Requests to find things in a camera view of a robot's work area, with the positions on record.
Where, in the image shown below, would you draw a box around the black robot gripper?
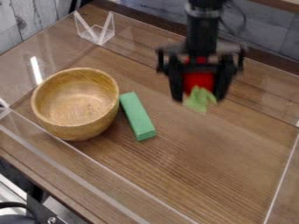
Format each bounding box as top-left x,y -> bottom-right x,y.
155,40 -> 247,102

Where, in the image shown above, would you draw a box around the black cable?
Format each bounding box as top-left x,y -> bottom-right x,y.
0,201 -> 31,224

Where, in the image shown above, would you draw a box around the wooden bowl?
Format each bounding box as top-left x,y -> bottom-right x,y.
31,67 -> 119,141

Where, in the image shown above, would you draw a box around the green rectangular block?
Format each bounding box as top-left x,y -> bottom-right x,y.
120,92 -> 156,141

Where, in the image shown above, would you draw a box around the red plush fruit green leaves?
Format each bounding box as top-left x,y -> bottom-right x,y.
181,55 -> 220,115

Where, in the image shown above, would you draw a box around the black metal table bracket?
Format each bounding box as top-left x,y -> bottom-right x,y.
27,195 -> 68,224

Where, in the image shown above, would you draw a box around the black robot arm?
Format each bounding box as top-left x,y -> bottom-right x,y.
156,0 -> 247,102

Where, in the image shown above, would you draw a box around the clear acrylic tray enclosure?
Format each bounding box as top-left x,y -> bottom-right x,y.
0,8 -> 299,224

